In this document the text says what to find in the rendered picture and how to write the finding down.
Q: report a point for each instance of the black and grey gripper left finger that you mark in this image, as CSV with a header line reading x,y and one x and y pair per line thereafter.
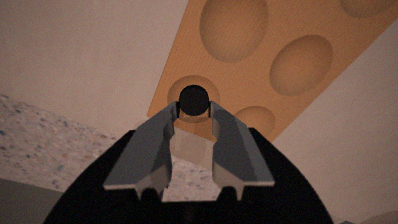
x,y
138,160

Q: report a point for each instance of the orange counting tray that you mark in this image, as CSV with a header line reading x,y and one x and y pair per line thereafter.
x,y
266,61

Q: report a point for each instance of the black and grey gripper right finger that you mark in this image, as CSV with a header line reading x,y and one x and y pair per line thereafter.
x,y
244,159

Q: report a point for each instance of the black disc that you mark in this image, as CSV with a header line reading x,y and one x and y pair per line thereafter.
x,y
193,100

